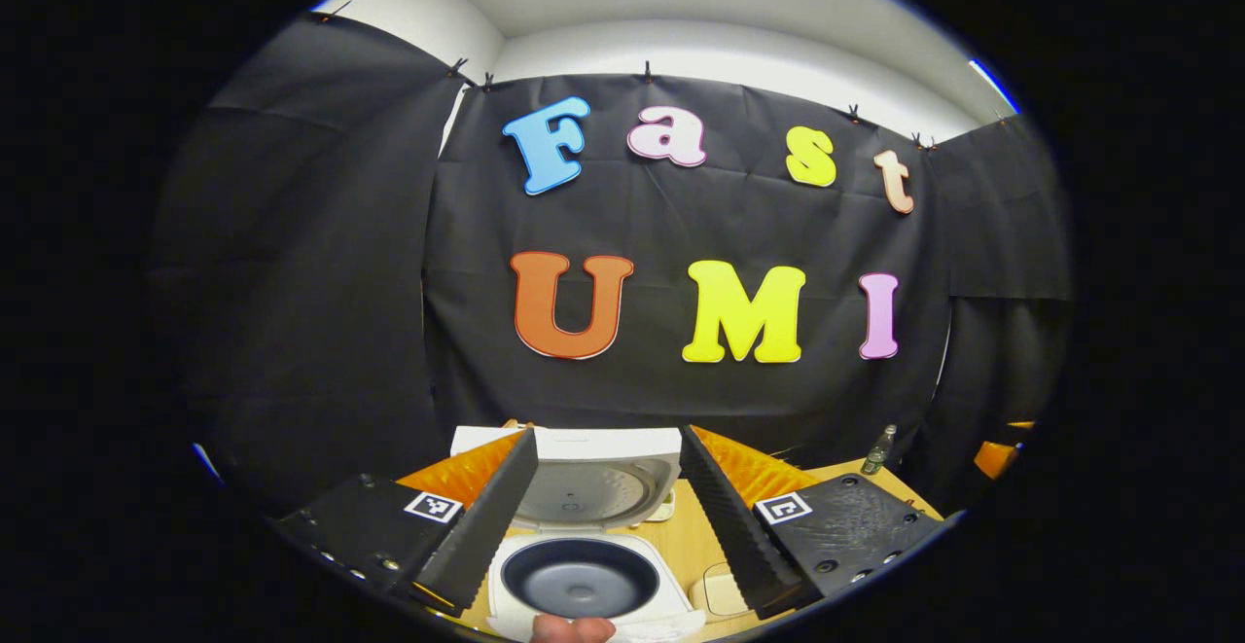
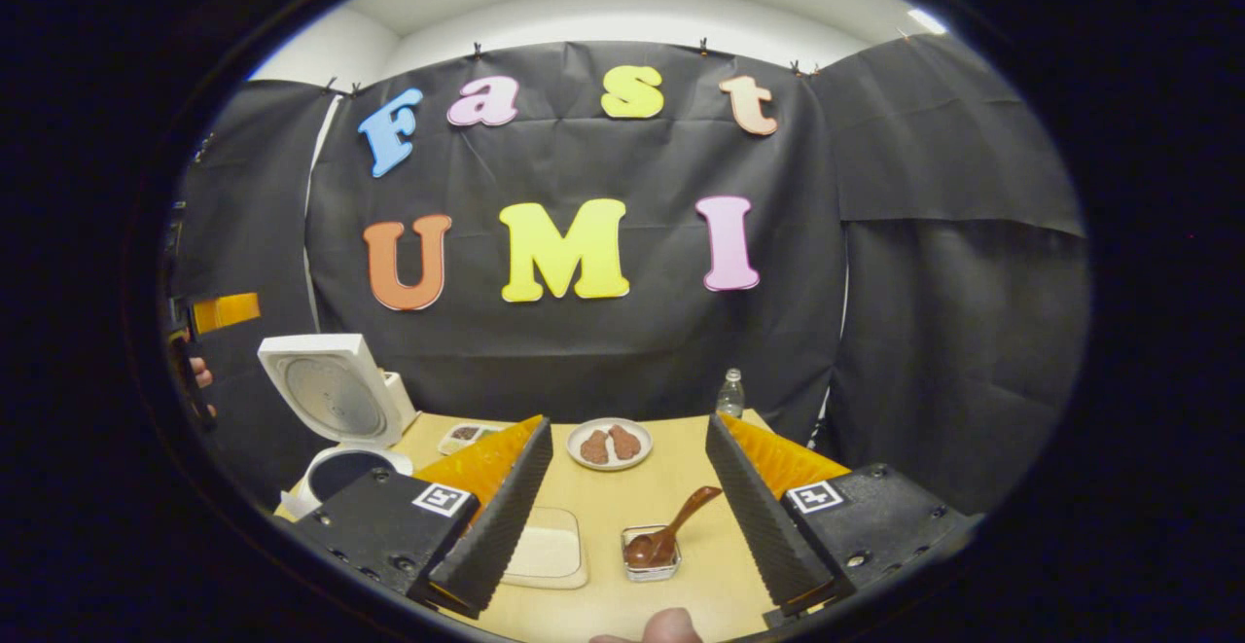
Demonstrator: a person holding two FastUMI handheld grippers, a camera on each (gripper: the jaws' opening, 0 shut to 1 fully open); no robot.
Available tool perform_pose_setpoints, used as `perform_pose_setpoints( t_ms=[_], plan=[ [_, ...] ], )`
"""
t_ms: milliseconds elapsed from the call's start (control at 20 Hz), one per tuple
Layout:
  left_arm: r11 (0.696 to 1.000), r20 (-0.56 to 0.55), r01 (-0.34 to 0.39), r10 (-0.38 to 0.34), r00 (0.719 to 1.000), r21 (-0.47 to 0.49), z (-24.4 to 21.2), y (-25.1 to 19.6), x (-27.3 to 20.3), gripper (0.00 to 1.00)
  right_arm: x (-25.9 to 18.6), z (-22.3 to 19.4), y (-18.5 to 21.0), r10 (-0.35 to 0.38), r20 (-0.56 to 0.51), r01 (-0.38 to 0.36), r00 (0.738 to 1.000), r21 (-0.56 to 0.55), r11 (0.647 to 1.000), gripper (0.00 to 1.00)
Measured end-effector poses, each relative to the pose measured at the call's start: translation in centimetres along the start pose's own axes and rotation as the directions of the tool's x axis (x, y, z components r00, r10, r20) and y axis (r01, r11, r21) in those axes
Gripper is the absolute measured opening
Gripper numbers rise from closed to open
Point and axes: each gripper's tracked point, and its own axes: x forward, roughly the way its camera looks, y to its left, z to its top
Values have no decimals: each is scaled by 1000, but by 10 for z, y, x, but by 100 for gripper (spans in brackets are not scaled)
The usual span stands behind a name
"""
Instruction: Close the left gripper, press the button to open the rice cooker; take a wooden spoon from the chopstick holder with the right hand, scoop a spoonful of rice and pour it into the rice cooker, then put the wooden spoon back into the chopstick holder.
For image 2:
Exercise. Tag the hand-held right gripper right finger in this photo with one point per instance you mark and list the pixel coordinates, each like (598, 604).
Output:
(768, 536)

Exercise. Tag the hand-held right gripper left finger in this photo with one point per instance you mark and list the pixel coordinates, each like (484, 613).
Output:
(496, 526)

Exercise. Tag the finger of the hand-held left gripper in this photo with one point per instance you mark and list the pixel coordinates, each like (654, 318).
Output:
(226, 312)

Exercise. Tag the clear dish of rice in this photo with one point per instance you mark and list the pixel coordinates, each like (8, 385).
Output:
(550, 551)

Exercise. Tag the brown wooden spoon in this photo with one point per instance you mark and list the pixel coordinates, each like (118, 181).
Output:
(671, 526)

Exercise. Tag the clear chopstick holder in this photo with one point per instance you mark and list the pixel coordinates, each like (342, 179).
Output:
(652, 573)

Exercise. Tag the white rice cooker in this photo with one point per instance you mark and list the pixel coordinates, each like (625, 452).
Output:
(336, 395)

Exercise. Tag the white divided bean dish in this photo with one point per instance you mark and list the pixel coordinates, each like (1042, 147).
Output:
(467, 436)

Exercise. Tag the brown meat piece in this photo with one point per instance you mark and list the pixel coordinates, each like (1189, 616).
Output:
(624, 442)
(594, 446)

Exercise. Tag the white round plate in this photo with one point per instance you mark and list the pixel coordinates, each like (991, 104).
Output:
(610, 465)

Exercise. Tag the clear water bottle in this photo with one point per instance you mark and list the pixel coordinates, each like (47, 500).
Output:
(730, 398)

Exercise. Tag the small ceiling light panel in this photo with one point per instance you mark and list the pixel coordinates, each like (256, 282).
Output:
(929, 20)

